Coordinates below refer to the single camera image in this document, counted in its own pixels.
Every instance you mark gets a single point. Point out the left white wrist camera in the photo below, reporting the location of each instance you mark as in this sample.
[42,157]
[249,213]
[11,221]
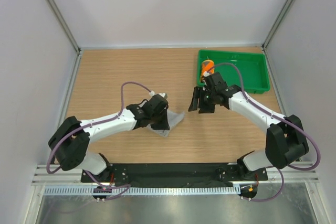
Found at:
[162,94]

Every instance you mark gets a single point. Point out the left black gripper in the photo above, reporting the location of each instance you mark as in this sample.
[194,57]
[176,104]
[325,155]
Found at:
[164,125]

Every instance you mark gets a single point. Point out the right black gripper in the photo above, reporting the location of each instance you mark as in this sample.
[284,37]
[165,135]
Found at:
[204,108]

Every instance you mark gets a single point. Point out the aluminium frame rail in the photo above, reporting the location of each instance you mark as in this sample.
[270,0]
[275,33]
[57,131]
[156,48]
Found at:
[287,174]

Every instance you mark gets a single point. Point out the white slotted cable duct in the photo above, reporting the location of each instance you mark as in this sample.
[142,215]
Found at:
[134,191]

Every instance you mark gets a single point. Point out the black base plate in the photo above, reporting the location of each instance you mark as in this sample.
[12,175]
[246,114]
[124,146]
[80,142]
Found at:
[175,175]

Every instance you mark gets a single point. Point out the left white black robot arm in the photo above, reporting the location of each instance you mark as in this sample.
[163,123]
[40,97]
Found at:
[69,144]

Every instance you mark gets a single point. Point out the green plastic tray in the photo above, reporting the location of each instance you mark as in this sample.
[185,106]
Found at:
[252,67]

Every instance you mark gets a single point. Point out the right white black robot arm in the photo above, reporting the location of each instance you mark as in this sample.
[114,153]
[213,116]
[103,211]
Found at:
[285,139]

